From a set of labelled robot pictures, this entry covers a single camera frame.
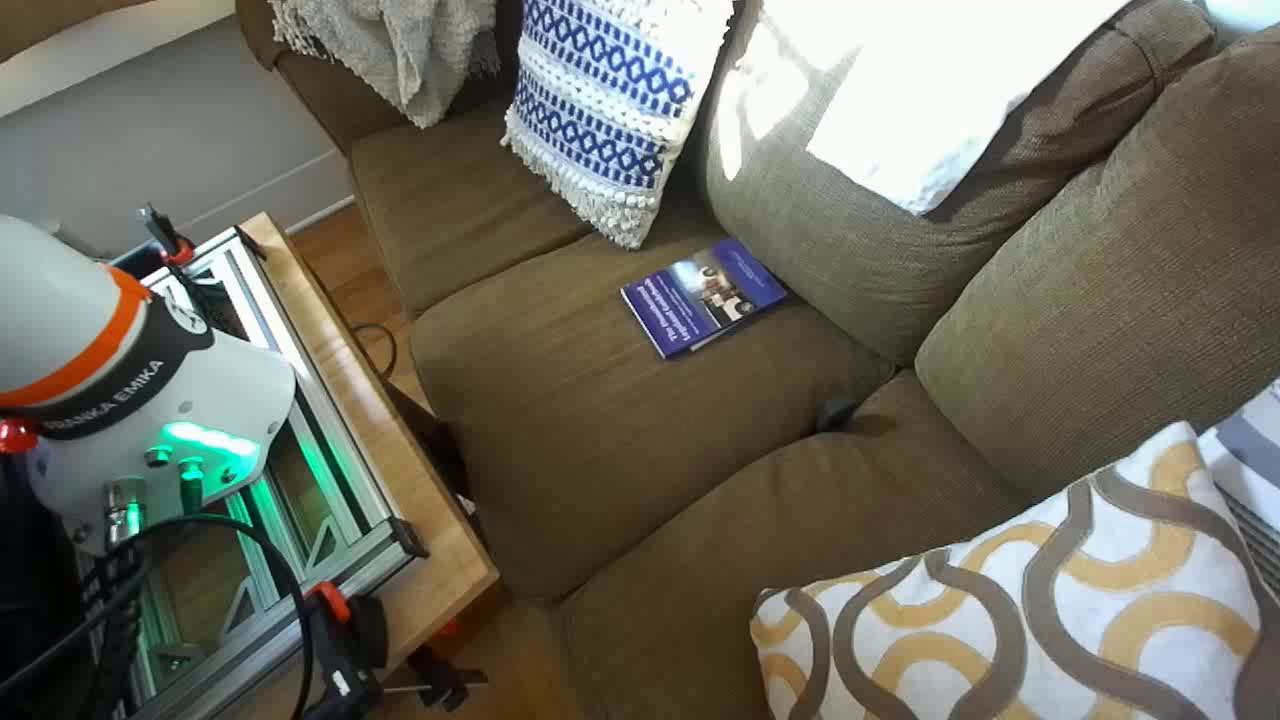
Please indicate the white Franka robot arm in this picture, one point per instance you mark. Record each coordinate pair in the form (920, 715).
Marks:
(83, 306)

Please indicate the brown fabric couch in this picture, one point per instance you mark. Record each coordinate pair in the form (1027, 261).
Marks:
(601, 440)

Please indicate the blue booklet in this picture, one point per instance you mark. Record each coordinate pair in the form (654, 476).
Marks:
(702, 303)

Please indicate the wooden table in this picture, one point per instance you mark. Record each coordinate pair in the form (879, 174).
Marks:
(402, 440)

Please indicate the blue white patterned pillow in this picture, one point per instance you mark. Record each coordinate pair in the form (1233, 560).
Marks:
(601, 106)

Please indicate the cream knit blanket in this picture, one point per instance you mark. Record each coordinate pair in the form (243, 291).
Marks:
(402, 46)

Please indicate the black orange bar clamp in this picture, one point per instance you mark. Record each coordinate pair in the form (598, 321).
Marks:
(350, 643)

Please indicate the yellow grey wave pillow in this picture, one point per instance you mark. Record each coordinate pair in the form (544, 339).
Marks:
(1066, 600)

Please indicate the small orange black clamp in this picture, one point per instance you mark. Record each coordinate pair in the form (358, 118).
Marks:
(165, 237)

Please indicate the grey white striped pillow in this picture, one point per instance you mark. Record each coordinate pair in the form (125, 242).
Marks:
(1250, 465)

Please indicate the red round button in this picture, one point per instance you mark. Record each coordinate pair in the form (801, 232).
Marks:
(13, 436)

